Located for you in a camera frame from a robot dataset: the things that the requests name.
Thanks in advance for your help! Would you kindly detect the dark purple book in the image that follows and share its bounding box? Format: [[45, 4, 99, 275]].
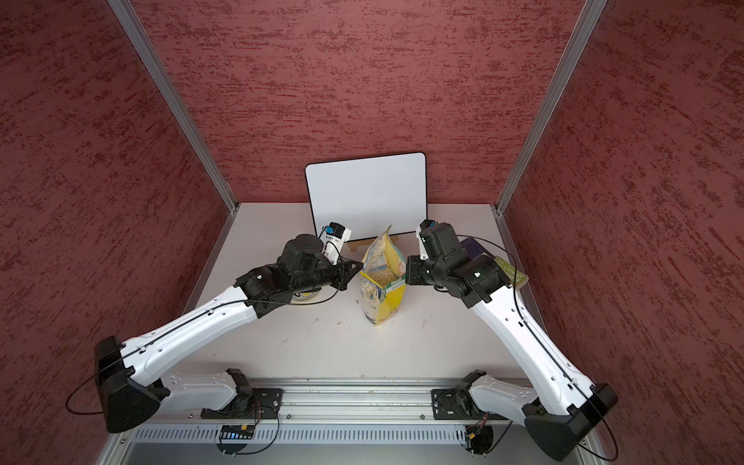
[[460, 236, 495, 260]]

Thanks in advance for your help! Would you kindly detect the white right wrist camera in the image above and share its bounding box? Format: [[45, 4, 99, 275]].
[[416, 219, 437, 261]]

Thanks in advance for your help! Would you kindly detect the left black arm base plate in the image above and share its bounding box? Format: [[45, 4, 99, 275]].
[[200, 389, 284, 422]]

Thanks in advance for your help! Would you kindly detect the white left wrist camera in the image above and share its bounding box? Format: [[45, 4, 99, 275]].
[[319, 222, 352, 265]]

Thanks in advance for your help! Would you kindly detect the aluminium mounting rail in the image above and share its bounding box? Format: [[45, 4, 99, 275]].
[[118, 377, 591, 425]]

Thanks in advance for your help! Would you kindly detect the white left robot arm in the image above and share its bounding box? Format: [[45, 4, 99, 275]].
[[93, 223, 362, 433]]

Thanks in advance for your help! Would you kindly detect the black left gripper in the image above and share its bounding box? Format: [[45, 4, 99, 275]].
[[291, 253, 363, 292]]

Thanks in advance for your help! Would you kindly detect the right black base cable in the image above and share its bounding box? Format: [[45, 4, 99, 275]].
[[463, 415, 513, 455]]

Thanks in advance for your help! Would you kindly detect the left black base cable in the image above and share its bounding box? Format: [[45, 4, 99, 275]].
[[214, 400, 284, 456]]

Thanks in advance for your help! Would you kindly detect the left aluminium corner post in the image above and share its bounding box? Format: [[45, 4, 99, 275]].
[[108, 0, 239, 215]]

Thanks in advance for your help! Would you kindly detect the aluminium corner post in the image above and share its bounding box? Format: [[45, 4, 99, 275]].
[[108, 0, 239, 215], [494, 0, 608, 218]]

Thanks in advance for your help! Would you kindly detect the right aluminium corner post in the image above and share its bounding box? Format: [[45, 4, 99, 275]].
[[494, 0, 608, 218]]

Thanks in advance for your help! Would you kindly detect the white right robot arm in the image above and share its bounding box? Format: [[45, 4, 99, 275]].
[[406, 220, 618, 461]]

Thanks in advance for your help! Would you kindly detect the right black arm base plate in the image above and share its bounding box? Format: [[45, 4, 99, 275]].
[[430, 389, 506, 422]]

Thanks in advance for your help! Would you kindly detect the white board black frame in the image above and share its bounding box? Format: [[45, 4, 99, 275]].
[[304, 152, 428, 240]]

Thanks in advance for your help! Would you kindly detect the yellow oats bag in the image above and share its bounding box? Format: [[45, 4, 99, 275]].
[[360, 230, 406, 326]]

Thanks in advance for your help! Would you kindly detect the black base cable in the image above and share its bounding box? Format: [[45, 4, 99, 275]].
[[463, 415, 513, 455], [214, 400, 284, 456]]

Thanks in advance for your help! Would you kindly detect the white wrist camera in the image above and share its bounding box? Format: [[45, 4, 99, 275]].
[[319, 222, 352, 265], [416, 219, 437, 261]]

